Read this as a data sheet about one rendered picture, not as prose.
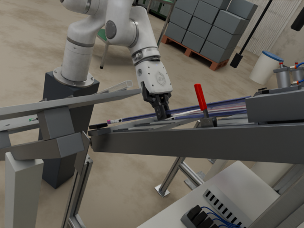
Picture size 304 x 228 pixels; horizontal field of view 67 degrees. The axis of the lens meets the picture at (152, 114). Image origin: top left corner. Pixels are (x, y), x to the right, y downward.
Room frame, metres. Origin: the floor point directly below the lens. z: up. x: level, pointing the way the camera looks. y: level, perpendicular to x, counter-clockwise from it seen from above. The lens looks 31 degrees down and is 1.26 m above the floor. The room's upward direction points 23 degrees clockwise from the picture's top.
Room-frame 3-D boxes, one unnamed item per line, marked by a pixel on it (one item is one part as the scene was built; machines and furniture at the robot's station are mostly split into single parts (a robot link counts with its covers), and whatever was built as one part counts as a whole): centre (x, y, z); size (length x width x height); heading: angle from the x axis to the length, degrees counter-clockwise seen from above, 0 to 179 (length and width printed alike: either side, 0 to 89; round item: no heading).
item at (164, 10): (8.40, 1.04, 0.36); 1.82 x 1.66 x 0.72; 73
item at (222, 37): (5.21, -0.35, 0.66); 1.33 x 0.88 x 1.31; 68
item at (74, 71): (0.96, 0.42, 0.79); 0.19 x 0.19 x 0.18
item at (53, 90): (0.96, 0.42, 0.35); 0.18 x 0.18 x 0.70; 73
